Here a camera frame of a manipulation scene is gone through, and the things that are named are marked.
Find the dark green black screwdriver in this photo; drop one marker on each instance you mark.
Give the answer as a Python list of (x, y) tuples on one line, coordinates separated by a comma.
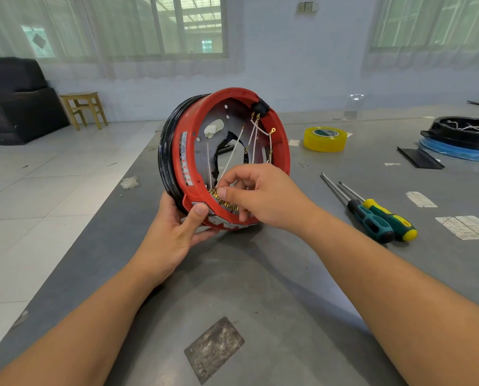
[(374, 227)]

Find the wooden stool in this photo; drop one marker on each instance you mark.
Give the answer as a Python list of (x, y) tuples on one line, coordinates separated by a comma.
[(81, 96)]

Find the person's right forearm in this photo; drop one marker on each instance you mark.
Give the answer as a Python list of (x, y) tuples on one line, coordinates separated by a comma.
[(408, 305)]

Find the clear acrylic stand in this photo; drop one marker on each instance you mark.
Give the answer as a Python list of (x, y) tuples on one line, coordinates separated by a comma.
[(350, 114)]

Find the wide window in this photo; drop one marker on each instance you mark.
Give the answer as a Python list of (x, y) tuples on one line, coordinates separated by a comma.
[(193, 28)]

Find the person's left hand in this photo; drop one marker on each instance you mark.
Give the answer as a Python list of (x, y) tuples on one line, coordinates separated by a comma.
[(167, 245)]

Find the black metal round plate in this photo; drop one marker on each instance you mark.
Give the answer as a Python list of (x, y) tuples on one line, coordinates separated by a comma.
[(167, 144)]

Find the black armchair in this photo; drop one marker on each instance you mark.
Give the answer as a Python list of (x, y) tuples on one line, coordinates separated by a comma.
[(22, 112)]

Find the yellow tape roll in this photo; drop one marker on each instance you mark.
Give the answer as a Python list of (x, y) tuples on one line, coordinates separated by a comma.
[(324, 143)]

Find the narrow sheer curtain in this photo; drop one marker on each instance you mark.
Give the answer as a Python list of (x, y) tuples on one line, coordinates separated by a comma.
[(416, 60)]

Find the black flat plate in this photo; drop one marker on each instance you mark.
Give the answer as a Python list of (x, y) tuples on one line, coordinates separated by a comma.
[(420, 158)]

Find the small black plug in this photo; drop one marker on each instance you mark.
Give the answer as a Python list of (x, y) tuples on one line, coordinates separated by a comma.
[(260, 107)]

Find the wide sheer curtain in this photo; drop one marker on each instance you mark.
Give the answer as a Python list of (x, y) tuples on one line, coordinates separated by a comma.
[(135, 68)]

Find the wall switch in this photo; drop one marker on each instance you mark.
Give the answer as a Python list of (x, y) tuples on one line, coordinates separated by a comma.
[(307, 7)]

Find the person's right hand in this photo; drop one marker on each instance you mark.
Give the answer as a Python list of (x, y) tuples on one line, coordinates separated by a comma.
[(271, 196)]

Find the person's left forearm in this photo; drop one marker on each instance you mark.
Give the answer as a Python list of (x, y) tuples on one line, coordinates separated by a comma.
[(70, 337)]

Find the black round housing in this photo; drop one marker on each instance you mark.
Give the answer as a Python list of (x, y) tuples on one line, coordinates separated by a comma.
[(456, 136)]

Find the small white card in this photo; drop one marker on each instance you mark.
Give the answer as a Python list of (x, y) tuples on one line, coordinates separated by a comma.
[(294, 143)]

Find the white label sticker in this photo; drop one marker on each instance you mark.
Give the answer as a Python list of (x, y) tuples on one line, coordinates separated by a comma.
[(456, 228), (421, 199), (478, 227)]

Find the narrow window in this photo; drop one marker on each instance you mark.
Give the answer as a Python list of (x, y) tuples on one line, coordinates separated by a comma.
[(428, 24)]

